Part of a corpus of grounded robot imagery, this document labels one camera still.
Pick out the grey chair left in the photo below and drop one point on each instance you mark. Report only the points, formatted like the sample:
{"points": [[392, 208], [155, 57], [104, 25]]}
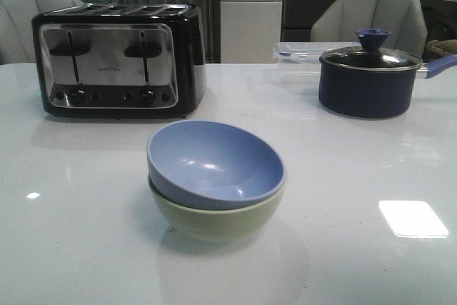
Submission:
{"points": [[17, 44]]}

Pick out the grey chair right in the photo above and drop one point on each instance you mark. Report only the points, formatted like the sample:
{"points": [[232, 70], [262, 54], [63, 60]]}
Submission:
{"points": [[403, 18]]}

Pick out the white cabinet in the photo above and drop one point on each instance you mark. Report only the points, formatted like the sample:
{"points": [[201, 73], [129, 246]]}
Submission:
{"points": [[249, 30]]}

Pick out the glass saucepan lid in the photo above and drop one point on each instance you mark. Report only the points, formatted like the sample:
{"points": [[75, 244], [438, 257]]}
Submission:
{"points": [[370, 55]]}

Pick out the clear plastic food container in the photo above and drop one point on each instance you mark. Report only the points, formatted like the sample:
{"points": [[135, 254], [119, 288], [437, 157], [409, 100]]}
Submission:
{"points": [[298, 65]]}

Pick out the grey chair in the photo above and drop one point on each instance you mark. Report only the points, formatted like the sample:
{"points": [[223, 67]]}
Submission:
{"points": [[403, 18], [17, 44]]}

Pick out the blue bowl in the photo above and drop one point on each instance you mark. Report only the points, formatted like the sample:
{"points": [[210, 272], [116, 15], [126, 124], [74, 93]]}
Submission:
{"points": [[213, 166]]}

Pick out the olive cloth item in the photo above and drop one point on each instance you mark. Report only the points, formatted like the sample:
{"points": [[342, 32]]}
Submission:
{"points": [[436, 49]]}

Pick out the dark blue saucepan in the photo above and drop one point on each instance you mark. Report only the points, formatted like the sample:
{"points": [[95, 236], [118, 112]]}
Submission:
{"points": [[373, 94]]}

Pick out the black silver toaster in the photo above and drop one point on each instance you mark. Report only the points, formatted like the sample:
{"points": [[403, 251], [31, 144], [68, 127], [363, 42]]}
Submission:
{"points": [[121, 61]]}

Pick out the green bowl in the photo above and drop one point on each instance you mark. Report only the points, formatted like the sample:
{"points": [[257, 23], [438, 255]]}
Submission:
{"points": [[217, 225]]}

